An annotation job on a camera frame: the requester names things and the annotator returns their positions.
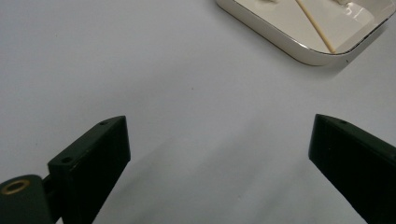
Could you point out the cream rectangular tray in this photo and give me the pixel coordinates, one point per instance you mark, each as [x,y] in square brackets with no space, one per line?
[280,31]

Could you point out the thin wooden skewer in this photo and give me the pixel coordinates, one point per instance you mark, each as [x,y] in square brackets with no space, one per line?
[317,28]

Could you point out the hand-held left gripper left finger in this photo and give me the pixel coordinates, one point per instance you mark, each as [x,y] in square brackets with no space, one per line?
[93,161]

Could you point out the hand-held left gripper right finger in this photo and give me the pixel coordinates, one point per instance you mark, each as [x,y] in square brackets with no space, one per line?
[355,161]

